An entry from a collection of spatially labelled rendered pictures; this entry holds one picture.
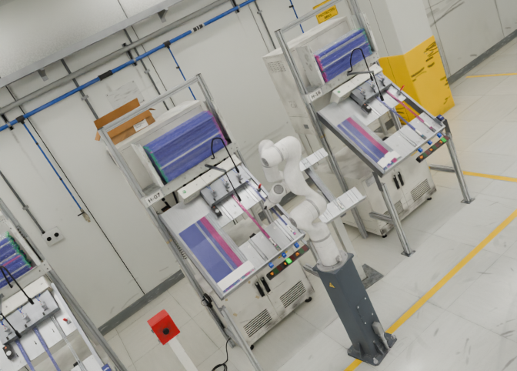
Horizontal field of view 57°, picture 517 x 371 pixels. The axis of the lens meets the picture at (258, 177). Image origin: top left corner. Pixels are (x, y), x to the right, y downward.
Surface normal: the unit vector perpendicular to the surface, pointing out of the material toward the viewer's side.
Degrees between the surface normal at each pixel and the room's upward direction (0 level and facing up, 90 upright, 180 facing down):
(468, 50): 90
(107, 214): 90
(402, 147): 45
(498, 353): 0
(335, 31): 90
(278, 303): 90
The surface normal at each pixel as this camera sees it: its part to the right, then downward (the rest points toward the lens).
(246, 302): 0.47, 0.13
